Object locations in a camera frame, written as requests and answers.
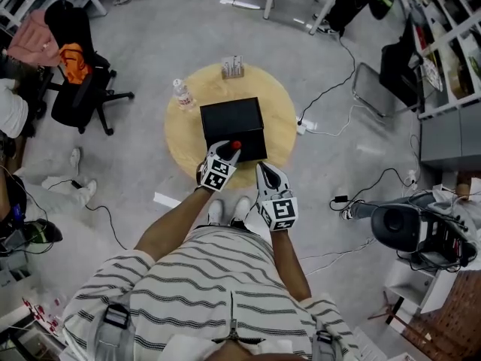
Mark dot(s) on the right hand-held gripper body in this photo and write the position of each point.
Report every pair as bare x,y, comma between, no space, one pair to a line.
280,211

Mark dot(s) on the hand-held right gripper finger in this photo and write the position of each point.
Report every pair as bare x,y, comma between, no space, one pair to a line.
262,181
283,182

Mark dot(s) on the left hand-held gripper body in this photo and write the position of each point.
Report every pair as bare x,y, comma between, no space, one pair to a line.
218,175

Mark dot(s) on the red-capped small jar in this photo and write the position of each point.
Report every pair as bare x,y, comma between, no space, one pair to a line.
236,145

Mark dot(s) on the black tray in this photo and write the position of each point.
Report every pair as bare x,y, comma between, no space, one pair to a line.
233,117

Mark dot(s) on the person's right forearm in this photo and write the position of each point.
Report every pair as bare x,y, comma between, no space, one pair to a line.
289,265

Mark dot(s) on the person's left forearm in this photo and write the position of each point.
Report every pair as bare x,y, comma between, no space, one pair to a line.
173,224

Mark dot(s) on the person's left hand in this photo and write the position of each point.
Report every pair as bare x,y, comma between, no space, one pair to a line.
200,173

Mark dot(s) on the person's right white shoe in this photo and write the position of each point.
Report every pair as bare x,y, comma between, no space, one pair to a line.
241,207

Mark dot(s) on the person's white shoe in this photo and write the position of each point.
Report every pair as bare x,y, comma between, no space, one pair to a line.
215,211
241,207

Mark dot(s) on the person's left white shoe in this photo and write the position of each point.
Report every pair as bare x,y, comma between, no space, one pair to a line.
215,211

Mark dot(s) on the white power strip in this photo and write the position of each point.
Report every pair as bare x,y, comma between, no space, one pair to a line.
412,181
301,127

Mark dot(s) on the black power adapter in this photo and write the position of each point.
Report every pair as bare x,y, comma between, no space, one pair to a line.
340,199

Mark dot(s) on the clear water bottle red label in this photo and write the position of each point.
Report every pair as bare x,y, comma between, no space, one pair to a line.
183,98

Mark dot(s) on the small wooden tube rack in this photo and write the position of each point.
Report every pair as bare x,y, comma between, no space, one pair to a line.
233,70

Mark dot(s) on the striped white shirt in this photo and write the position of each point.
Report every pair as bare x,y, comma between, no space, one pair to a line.
210,276

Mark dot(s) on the black wheeled office chair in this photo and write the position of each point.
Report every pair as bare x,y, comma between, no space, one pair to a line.
75,104

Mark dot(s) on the orange garment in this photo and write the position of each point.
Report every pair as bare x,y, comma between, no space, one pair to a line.
73,64

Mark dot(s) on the pale metal cabinet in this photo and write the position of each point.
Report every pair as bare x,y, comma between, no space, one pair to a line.
447,137

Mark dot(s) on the pink jacket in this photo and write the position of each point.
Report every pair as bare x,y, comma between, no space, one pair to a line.
34,40

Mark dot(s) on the pile of red white packets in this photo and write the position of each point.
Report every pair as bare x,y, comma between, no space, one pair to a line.
37,310

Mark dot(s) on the white metal shelving unit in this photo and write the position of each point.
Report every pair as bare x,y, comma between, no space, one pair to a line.
456,26

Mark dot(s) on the black metal-frame chair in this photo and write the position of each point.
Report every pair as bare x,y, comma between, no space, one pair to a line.
394,70

